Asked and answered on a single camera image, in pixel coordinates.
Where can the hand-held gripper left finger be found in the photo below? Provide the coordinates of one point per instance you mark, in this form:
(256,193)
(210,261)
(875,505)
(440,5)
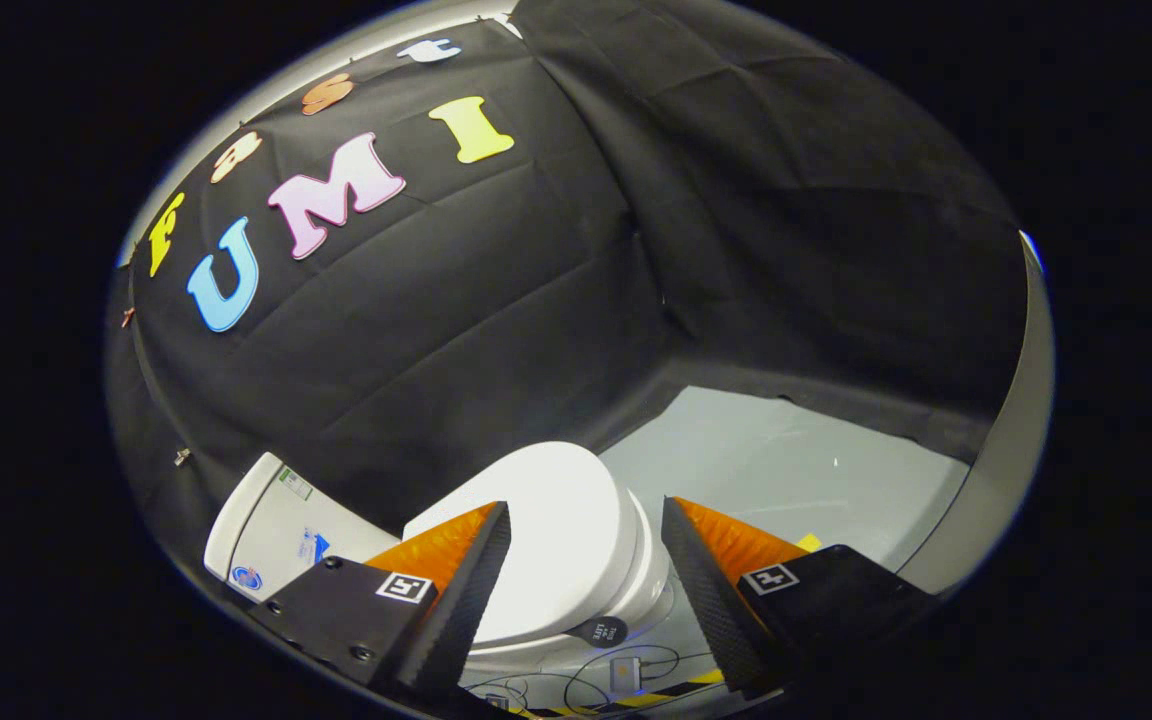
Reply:
(466,600)

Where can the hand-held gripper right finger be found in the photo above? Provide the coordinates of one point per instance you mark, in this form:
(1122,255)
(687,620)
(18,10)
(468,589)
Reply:
(711,600)

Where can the white ceramic toilet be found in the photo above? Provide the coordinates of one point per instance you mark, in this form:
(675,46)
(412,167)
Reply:
(276,530)

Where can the yellow black striped floor tape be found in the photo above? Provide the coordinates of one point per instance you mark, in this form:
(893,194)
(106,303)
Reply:
(678,688)

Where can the small white floor device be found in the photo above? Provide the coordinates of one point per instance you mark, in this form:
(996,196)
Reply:
(626,673)

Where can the small yellow floor tape piece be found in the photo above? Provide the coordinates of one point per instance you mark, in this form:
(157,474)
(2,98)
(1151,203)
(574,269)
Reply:
(809,542)

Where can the black backdrop cloth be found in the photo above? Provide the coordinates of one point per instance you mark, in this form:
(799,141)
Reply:
(496,300)

